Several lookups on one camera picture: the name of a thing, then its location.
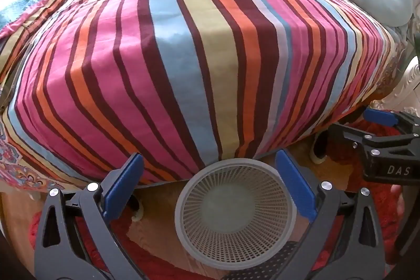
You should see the white mesh plastic basket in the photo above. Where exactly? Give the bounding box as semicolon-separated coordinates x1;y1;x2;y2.
175;159;301;269

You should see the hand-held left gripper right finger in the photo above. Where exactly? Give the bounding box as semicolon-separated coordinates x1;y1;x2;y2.
275;149;385;280

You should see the teal patterned quilt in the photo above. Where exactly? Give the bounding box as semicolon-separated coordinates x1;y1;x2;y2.
0;0;35;26

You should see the white carved nightstand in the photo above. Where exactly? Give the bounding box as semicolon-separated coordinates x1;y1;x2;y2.
390;57;420;117

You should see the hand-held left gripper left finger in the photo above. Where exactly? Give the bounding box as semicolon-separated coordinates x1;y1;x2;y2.
34;153;155;280

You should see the red shaggy rug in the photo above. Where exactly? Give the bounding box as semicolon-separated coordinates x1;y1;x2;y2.
28;121;409;280

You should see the cream slipper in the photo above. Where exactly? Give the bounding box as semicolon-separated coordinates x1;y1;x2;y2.
310;132;329;164
130;198;145;222

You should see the striped colourful blanket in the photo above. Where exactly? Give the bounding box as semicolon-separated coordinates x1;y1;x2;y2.
7;0;399;185

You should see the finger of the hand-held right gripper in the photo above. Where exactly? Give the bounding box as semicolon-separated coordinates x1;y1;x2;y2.
363;107;420;136
327;123;420;157

